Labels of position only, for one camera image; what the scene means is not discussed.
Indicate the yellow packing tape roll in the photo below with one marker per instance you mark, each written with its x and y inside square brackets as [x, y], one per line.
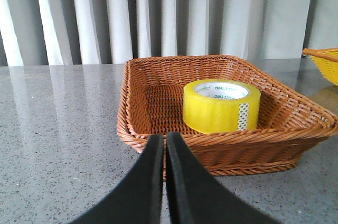
[216, 106]

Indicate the yellow woven basket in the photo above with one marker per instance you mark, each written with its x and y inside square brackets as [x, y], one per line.
[326, 61]

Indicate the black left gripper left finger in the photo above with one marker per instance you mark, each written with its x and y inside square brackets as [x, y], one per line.
[138, 196]

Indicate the grey pleated curtain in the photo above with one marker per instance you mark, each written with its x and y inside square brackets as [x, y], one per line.
[65, 32]

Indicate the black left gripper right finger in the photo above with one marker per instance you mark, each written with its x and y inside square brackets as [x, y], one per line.
[195, 196]

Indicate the brown wicker basket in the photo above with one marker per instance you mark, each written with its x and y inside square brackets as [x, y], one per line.
[288, 123]

